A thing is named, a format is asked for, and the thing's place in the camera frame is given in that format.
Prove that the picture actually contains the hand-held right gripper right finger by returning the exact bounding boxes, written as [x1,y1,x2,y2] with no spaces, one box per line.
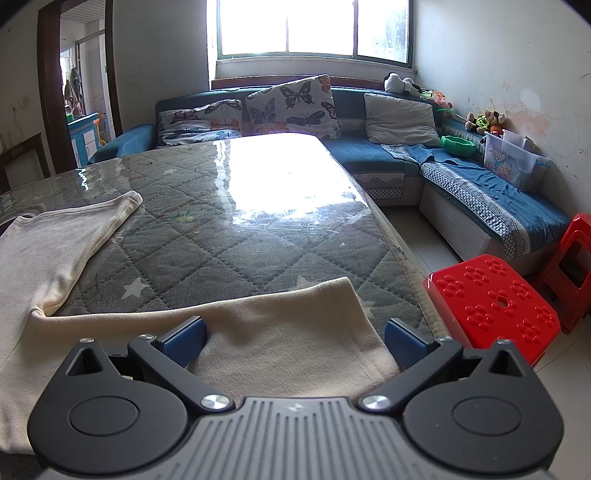
[361,318,528,411]

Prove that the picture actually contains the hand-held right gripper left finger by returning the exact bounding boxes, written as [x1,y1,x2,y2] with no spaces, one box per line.
[67,316,235,413]

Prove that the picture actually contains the cream white shirt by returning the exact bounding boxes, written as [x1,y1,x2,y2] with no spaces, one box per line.
[0,191,402,454]

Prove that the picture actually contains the red plastic stool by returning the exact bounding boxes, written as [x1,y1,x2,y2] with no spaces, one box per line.
[422,254,561,370]
[538,213,591,335]

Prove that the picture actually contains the grey quilted star table cover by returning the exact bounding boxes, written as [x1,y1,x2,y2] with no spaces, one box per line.
[0,134,451,340]

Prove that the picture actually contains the blue corner sofa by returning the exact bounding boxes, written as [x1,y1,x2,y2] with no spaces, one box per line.
[87,86,573,278]

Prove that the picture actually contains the blue cloth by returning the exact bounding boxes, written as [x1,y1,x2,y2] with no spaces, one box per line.
[381,143,485,166]

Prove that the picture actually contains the green plastic basin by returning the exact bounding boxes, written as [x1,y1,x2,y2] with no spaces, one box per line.
[440,135,477,157]

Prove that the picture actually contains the clear plastic storage box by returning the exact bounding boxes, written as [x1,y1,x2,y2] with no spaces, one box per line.
[483,129,551,193]

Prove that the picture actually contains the butterfly print pillow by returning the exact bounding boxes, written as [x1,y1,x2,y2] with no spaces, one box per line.
[156,99,245,148]
[245,74,341,140]

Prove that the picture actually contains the grey plain pillow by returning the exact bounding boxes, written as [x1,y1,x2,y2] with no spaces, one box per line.
[363,93,442,148]

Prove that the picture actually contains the blue cabinet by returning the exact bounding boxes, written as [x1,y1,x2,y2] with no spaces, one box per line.
[67,112,100,168]

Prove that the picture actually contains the brown plush toys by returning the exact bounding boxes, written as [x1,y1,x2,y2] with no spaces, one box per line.
[464,110,506,136]

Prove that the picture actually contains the dark wooden furniture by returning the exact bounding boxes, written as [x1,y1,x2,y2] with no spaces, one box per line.
[0,132,51,195]

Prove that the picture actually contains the black and white plush toy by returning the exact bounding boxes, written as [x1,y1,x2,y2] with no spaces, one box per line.
[384,72,423,97]

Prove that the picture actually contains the window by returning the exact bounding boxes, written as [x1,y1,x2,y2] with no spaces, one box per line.
[206,0,419,65]

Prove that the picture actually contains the brown wooden door frame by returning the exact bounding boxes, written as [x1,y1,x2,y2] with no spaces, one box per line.
[37,0,123,174]

